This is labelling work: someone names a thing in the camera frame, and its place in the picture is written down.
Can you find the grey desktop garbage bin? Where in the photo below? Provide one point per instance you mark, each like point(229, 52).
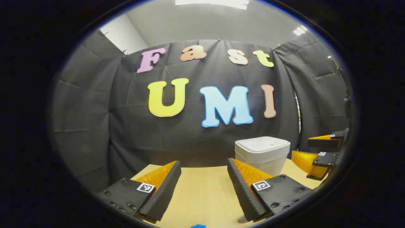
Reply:
point(262, 152)

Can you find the long ceiling light panel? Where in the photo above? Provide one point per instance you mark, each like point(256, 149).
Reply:
point(212, 3)

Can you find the black backdrop cloth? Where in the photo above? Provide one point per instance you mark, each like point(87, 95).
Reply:
point(126, 126)

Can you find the small ceiling light panel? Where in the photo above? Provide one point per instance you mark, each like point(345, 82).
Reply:
point(300, 30)

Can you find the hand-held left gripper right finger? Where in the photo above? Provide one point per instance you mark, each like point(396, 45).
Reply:
point(242, 193)

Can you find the light wooden desktop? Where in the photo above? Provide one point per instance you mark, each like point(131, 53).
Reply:
point(202, 196)

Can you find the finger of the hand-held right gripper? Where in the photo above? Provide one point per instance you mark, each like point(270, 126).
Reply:
point(324, 143)
point(327, 160)

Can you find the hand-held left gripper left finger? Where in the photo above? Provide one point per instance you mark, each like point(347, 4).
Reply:
point(164, 193)

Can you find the blue paper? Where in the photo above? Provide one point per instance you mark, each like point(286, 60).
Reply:
point(198, 226)

